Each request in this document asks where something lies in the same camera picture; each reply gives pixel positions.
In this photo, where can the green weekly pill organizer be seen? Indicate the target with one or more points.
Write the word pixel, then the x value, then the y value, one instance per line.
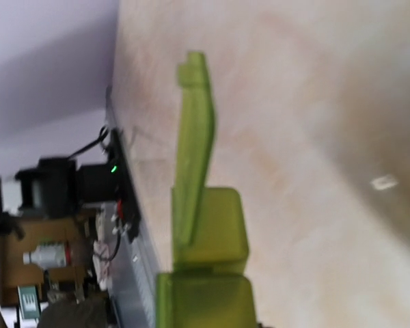
pixel 206 286

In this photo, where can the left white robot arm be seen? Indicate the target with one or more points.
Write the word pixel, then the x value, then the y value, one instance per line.
pixel 59 187

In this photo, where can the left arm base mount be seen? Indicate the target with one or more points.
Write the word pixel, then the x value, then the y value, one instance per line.
pixel 126 197

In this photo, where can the front aluminium rail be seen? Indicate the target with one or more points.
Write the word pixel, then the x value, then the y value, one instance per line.
pixel 135 266

